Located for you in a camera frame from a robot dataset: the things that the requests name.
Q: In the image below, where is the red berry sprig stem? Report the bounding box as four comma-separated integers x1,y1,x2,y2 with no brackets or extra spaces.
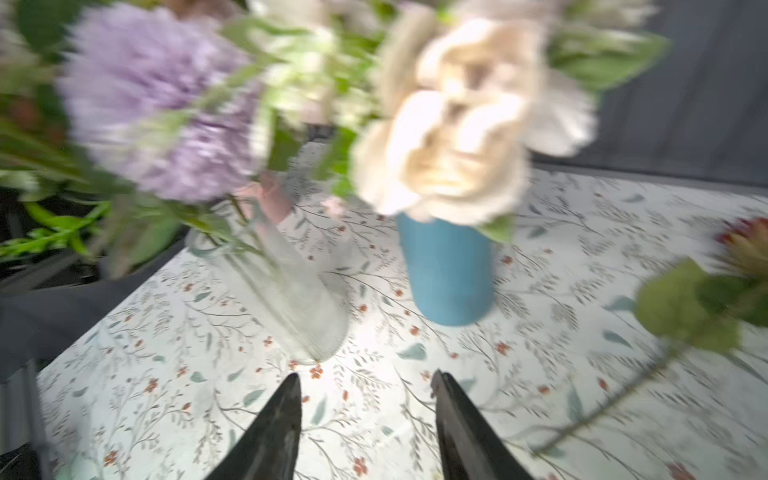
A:
532,217,767,457

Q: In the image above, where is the teal ceramic vase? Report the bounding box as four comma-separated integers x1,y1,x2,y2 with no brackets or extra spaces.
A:
395,214,494,327

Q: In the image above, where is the floral patterned table mat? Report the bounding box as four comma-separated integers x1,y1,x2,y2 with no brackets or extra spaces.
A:
38,144,767,479

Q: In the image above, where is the purple white flower bunch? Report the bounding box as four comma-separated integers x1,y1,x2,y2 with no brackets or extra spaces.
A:
1,1,397,269

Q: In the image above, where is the cream peony flower stem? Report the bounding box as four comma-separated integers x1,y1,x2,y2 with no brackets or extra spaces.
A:
349,1,597,227

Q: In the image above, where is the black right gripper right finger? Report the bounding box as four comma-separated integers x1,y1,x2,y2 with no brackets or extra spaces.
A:
431,370,532,480

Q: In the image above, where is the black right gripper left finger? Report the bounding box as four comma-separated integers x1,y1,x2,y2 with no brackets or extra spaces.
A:
207,373,302,480

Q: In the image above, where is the clear ribbed glass vase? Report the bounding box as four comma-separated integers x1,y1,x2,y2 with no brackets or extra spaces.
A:
186,199,349,363

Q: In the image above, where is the pink pencil cup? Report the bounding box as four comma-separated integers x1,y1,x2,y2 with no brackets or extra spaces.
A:
234,172,293,225

